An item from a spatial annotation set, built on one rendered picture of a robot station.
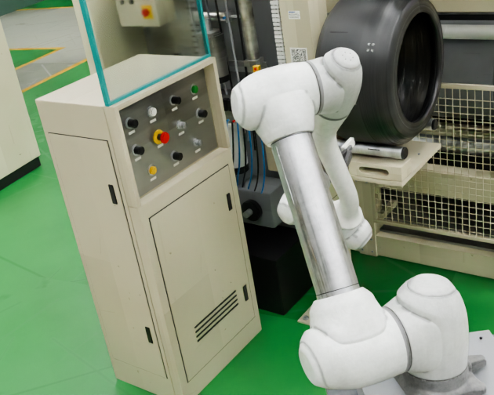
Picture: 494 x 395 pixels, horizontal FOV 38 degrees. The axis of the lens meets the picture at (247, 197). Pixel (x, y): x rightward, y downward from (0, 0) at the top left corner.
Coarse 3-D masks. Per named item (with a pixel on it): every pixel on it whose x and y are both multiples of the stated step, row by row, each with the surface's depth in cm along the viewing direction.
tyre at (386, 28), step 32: (352, 0) 246; (384, 0) 239; (416, 0) 244; (352, 32) 238; (384, 32) 233; (416, 32) 275; (384, 64) 234; (416, 64) 280; (384, 96) 237; (416, 96) 280; (352, 128) 251; (384, 128) 245; (416, 128) 258
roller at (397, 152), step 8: (360, 144) 263; (368, 144) 262; (376, 144) 260; (352, 152) 266; (360, 152) 263; (368, 152) 261; (376, 152) 259; (384, 152) 257; (392, 152) 256; (400, 152) 254
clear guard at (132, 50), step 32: (96, 0) 223; (128, 0) 233; (160, 0) 245; (192, 0) 258; (96, 32) 224; (128, 32) 235; (160, 32) 247; (192, 32) 261; (96, 64) 227; (128, 64) 237; (160, 64) 250; (192, 64) 262; (128, 96) 238
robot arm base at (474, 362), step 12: (468, 360) 171; (480, 360) 172; (408, 372) 167; (468, 372) 168; (408, 384) 168; (420, 384) 165; (432, 384) 164; (444, 384) 163; (456, 384) 164; (468, 384) 166; (480, 384) 166
